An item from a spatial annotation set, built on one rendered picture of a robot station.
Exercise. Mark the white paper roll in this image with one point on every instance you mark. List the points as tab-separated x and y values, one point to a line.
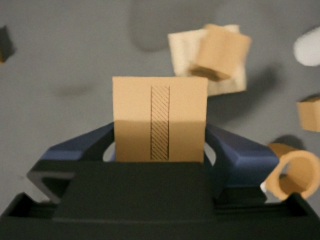
306	47

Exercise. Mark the small square wooden pallet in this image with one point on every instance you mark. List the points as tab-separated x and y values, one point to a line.
188	38

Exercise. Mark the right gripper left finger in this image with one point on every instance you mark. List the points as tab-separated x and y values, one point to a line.
86	147

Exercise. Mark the tan hollow tube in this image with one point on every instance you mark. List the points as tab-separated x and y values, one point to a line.
299	175

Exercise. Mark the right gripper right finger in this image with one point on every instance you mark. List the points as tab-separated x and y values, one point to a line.
239	161

